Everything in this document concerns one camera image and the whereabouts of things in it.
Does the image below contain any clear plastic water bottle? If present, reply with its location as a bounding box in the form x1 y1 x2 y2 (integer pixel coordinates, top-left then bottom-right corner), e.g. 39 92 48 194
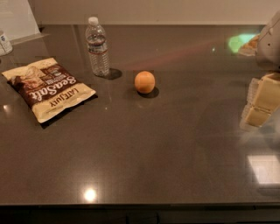
85 17 109 77

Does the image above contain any snack bag at far right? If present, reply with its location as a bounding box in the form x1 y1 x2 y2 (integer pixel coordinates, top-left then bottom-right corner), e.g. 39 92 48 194
238 35 259 56

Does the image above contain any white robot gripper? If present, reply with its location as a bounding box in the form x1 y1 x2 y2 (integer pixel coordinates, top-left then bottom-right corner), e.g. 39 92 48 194
240 10 280 131

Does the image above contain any orange fruit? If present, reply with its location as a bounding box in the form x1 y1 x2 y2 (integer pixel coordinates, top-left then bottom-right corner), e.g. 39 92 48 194
134 71 155 94

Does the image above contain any sea salt chips bag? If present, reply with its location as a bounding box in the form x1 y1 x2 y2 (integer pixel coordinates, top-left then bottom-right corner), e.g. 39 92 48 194
2 58 95 123

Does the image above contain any white board leaning on wall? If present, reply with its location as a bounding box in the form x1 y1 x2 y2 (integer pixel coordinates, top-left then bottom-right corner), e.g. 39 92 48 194
0 0 44 45

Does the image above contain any white container at left edge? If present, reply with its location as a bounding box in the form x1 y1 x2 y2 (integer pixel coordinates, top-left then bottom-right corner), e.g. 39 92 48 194
0 30 13 56

